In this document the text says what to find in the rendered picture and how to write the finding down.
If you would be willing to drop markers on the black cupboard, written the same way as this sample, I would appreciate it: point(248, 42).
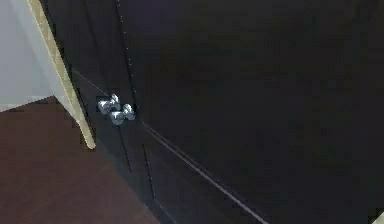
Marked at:
point(253, 100)

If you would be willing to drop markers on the silver round cupboard knob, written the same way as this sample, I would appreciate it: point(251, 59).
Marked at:
point(108, 104)
point(122, 114)

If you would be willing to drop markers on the beige wooden post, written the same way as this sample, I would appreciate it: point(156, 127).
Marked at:
point(60, 70)

